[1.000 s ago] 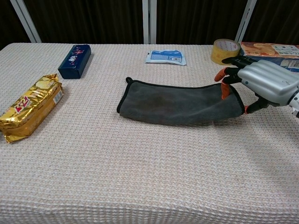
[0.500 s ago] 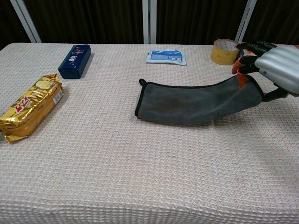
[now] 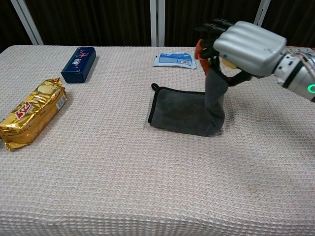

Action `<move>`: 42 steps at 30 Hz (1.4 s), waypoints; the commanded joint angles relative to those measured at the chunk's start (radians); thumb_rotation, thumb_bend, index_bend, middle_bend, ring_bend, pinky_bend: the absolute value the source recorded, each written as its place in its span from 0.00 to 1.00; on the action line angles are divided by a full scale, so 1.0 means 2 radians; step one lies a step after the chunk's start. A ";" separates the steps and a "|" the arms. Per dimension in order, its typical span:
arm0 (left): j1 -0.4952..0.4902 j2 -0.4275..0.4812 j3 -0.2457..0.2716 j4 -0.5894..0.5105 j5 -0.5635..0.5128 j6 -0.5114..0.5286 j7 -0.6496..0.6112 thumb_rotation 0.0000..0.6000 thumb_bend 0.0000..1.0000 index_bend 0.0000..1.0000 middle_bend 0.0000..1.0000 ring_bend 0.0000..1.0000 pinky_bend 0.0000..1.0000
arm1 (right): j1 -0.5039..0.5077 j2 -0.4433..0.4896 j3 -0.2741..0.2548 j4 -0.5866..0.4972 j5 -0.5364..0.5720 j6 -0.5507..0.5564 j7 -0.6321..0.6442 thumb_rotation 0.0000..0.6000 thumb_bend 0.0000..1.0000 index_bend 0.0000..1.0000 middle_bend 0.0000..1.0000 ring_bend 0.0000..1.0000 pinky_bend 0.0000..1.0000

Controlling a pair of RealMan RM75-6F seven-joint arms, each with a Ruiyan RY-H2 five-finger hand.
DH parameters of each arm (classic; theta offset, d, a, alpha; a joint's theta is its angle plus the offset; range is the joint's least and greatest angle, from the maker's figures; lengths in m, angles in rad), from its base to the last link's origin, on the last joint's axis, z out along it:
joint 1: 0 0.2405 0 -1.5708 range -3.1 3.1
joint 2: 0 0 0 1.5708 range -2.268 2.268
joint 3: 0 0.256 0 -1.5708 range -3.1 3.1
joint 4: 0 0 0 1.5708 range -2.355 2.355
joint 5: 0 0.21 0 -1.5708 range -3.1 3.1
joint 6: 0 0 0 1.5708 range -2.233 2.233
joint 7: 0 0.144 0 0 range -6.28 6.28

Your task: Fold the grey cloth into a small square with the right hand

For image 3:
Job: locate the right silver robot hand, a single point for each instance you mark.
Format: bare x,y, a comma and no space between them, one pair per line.
251,46

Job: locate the beige waffle tablecloth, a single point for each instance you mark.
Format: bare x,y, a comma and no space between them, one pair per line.
147,184

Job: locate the grey and green microfibre cloth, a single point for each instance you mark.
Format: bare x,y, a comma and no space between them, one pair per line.
177,110

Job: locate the dark blue rectangular box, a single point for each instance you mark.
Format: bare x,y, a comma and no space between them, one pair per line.
78,64

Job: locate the orange printed carton box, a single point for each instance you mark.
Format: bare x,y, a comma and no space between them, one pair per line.
299,47

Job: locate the black pleated curtain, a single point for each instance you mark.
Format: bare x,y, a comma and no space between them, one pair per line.
110,22

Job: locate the gold foil snack package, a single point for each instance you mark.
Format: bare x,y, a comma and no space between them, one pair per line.
32,113

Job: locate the white and blue sachet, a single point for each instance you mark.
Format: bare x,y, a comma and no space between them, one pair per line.
172,60

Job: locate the white aluminium frame post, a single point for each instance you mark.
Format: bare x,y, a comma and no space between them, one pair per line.
157,22
27,22
262,12

